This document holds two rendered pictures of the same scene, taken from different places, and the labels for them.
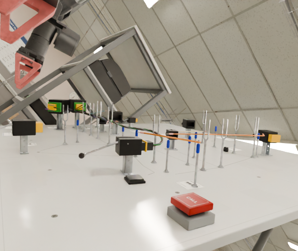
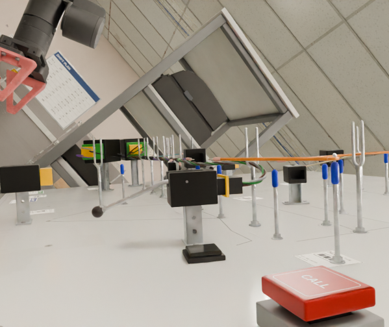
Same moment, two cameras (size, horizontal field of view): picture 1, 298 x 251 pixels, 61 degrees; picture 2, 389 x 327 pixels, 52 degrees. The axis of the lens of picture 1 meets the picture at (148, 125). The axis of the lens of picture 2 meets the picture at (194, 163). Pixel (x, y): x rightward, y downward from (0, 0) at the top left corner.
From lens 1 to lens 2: 17 cm
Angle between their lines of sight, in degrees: 13
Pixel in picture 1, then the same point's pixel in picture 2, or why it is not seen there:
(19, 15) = (69, 45)
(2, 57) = (51, 108)
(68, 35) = (84, 10)
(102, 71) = (175, 92)
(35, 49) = (28, 39)
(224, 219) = not seen: outside the picture
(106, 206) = (119, 308)
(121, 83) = (210, 109)
